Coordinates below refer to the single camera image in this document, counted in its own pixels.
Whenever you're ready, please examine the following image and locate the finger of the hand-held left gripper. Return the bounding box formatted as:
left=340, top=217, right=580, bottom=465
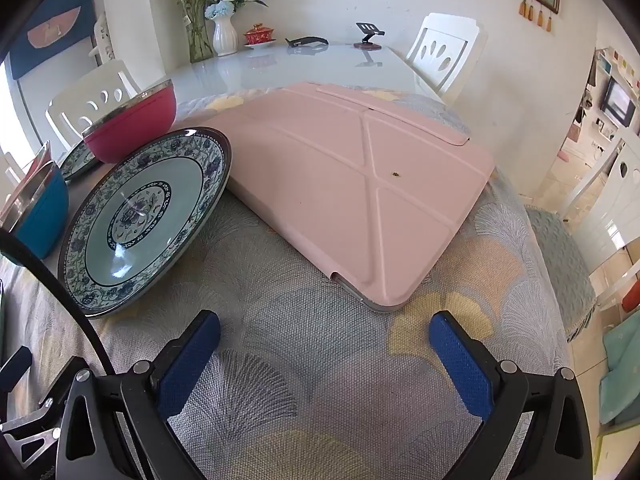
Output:
left=0, top=346, right=33, bottom=386

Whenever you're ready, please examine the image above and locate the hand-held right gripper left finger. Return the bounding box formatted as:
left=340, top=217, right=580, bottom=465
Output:
left=54, top=309, right=221, bottom=480

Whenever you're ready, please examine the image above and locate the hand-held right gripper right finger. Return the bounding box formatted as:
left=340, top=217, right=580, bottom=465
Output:
left=428, top=310, right=593, bottom=480

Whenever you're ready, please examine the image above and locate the fan-patterned tablecloth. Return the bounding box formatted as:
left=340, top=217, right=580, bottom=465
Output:
left=0, top=85, right=598, bottom=480

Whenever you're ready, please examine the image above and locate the blue steel bowl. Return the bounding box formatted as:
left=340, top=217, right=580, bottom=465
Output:
left=10, top=160, right=70, bottom=261

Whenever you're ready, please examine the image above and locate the teal floor cushion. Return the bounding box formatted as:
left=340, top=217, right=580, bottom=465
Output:
left=597, top=320, right=640, bottom=426

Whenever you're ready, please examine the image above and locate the large blue patterned plate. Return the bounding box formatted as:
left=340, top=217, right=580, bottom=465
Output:
left=57, top=127, right=233, bottom=320

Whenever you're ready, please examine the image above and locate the pink tablet case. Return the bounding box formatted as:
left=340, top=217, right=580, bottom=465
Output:
left=207, top=81, right=496, bottom=313

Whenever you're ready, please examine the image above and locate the white dining chair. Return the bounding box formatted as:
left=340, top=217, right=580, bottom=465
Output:
left=405, top=12, right=488, bottom=101
left=557, top=125, right=640, bottom=311
left=90, top=12, right=115, bottom=67
left=46, top=60, right=141, bottom=156

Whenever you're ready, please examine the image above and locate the television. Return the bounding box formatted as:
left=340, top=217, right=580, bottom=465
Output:
left=600, top=77, right=637, bottom=127

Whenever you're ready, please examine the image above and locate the clear glass vase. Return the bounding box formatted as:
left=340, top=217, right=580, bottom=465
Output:
left=187, top=20, right=216, bottom=63

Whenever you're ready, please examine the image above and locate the white ceramic vase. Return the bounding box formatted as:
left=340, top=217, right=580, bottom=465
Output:
left=212, top=15, right=239, bottom=57

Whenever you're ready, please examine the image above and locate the red lidded teacup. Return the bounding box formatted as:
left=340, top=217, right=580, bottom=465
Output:
left=244, top=23, right=273, bottom=46

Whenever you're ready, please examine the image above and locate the upright black phone stand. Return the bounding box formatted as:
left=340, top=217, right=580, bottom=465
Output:
left=354, top=22, right=386, bottom=50

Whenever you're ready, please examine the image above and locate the black cable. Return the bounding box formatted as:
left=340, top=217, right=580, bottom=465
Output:
left=0, top=231, right=109, bottom=377

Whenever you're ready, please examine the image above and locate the orange tassel wall hanging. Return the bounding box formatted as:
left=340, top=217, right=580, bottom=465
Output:
left=518, top=0, right=557, bottom=34

